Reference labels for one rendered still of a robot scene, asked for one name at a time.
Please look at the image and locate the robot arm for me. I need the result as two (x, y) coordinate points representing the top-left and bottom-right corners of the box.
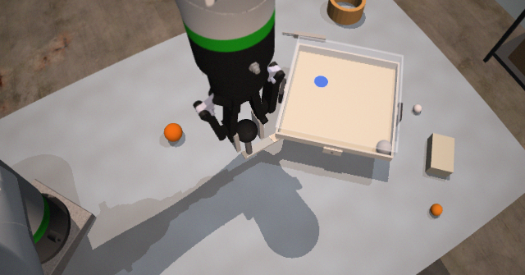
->
(0, 0), (276, 275)

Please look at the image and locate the small white ball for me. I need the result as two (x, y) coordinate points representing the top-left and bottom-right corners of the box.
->
(413, 104), (422, 113)

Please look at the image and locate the brown tape roll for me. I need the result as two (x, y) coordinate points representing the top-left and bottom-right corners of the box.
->
(326, 0), (366, 25)

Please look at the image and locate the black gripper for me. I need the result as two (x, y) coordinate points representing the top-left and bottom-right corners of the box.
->
(193, 62), (285, 152)

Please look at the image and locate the orange ball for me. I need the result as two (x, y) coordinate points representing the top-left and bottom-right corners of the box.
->
(430, 204), (443, 216)
(164, 123), (183, 142)

